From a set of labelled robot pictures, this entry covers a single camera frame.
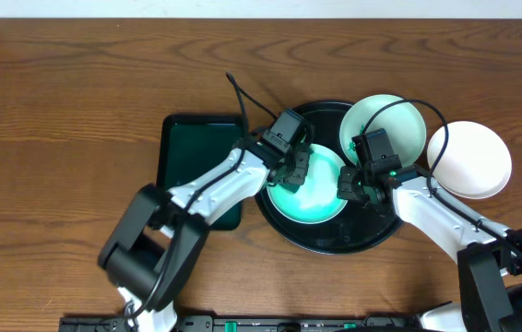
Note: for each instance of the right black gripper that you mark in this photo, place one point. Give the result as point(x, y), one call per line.
point(344, 189)

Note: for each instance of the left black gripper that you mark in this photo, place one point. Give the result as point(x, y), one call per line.
point(295, 168)

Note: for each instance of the pale green plate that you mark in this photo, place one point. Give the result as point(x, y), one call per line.
point(403, 123)
point(316, 200)

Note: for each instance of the white plate with green stain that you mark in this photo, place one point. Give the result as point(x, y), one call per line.
point(475, 162)

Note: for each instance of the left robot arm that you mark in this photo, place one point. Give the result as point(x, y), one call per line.
point(154, 248)

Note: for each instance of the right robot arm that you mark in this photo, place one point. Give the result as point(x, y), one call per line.
point(488, 254)

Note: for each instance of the round black tray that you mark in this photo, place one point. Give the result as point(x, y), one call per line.
point(355, 228)

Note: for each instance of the rectangular black water tray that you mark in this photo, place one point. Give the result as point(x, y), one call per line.
point(193, 144)

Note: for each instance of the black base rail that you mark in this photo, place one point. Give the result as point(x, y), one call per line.
point(205, 323)

